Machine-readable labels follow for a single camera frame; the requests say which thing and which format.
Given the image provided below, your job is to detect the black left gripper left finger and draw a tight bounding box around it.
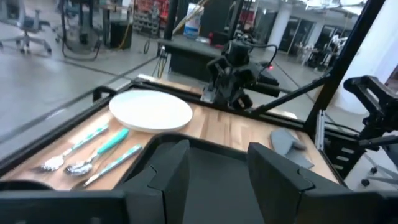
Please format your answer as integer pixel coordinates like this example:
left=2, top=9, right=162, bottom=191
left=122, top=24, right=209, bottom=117
left=115, top=139, right=191, bottom=224

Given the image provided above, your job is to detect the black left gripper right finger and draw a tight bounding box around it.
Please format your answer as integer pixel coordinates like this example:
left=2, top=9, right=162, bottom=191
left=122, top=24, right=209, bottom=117
left=247, top=142, right=384, bottom=224

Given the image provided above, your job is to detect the grey napkin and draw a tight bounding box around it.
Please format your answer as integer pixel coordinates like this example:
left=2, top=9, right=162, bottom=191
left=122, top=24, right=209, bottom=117
left=269, top=127, right=316, bottom=170

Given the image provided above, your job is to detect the knife with patterned teal handle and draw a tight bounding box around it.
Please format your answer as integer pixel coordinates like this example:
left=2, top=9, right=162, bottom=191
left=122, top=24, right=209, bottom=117
left=70, top=143, right=144, bottom=192

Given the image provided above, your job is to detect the spoon with plain teal handle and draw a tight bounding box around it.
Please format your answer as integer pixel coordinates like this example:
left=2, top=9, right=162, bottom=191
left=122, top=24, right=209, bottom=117
left=63, top=128, right=131, bottom=177

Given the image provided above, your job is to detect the white round plate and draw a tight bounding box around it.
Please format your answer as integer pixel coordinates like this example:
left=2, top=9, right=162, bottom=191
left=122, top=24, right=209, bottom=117
left=108, top=89, right=194, bottom=134

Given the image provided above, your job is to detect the fork with patterned teal handle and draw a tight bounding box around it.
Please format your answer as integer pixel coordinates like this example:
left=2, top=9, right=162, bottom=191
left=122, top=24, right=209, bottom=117
left=30, top=123, right=111, bottom=174

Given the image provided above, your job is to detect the black plastic tray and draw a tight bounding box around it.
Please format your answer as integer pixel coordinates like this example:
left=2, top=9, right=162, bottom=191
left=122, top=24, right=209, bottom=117
left=119, top=132, right=269, bottom=224

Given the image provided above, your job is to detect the black side table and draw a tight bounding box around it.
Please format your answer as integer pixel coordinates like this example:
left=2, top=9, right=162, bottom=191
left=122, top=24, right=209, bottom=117
left=157, top=38, right=226, bottom=83

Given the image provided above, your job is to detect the white blue plastic jug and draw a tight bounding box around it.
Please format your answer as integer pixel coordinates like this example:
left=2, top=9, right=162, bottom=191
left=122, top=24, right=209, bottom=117
left=183, top=2, right=205, bottom=40

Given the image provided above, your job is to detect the white round pillar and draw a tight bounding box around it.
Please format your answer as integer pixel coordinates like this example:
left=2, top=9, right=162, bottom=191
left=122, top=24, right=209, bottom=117
left=266, top=11, right=295, bottom=54

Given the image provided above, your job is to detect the black slanted pole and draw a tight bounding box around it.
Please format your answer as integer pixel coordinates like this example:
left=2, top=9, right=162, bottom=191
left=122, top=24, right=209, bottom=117
left=163, top=0, right=180, bottom=42

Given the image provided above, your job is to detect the office chair wheel base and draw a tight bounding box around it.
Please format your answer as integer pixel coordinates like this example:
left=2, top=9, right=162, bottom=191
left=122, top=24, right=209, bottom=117
left=359, top=153, right=398, bottom=188

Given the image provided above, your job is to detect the black bin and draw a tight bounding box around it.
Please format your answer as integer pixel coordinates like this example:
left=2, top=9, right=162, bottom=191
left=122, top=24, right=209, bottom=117
left=109, top=19, right=134, bottom=50

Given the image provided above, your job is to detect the grey office chair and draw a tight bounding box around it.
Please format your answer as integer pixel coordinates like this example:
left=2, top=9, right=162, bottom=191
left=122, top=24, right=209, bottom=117
left=0, top=0, right=53, bottom=56

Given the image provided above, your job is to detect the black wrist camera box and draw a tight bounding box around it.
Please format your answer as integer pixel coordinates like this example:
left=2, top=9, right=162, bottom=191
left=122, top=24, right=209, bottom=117
left=229, top=38, right=251, bottom=67

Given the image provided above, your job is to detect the black camera cable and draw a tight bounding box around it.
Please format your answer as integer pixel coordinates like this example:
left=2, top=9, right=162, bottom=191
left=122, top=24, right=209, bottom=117
left=248, top=41, right=279, bottom=75

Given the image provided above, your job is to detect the black metal table frame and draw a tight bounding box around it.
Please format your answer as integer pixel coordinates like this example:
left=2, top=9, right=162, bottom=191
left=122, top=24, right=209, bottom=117
left=0, top=0, right=387, bottom=188

